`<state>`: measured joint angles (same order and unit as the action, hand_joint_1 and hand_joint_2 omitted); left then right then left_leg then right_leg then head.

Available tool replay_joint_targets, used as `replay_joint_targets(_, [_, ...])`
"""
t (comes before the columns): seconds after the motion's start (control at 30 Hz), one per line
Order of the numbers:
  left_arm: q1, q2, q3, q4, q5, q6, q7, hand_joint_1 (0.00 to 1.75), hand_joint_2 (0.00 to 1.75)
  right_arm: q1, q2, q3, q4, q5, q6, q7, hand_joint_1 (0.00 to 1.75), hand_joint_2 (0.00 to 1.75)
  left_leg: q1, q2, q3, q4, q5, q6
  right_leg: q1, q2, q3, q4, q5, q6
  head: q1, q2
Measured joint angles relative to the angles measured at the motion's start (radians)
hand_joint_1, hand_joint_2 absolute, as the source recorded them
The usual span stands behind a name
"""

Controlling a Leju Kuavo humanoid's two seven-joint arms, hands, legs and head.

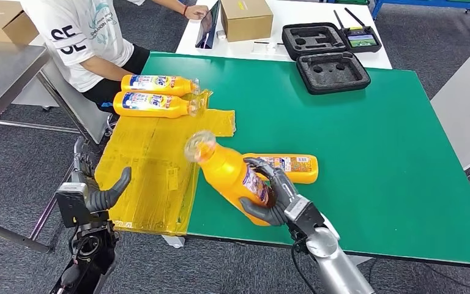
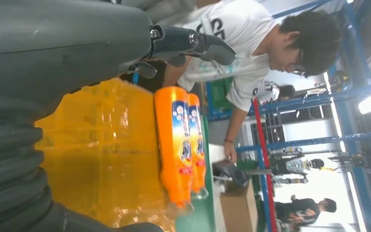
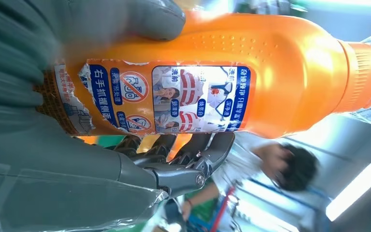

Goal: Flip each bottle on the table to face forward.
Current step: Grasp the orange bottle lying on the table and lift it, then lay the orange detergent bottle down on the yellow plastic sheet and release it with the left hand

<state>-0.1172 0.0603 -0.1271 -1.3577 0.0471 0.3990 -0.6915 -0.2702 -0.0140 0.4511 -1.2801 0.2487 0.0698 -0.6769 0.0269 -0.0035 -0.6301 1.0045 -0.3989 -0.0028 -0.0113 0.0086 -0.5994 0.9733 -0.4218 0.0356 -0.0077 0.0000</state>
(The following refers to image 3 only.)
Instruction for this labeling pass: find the fluorescent ceiling light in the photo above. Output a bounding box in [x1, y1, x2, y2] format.
[326, 163, 371, 222]

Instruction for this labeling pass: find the blue shelf rack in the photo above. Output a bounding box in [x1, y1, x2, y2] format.
[185, 179, 301, 232]

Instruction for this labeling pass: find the person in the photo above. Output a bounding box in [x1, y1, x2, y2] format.
[180, 131, 319, 222]

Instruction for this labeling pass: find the red pole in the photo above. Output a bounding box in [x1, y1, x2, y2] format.
[210, 187, 236, 232]

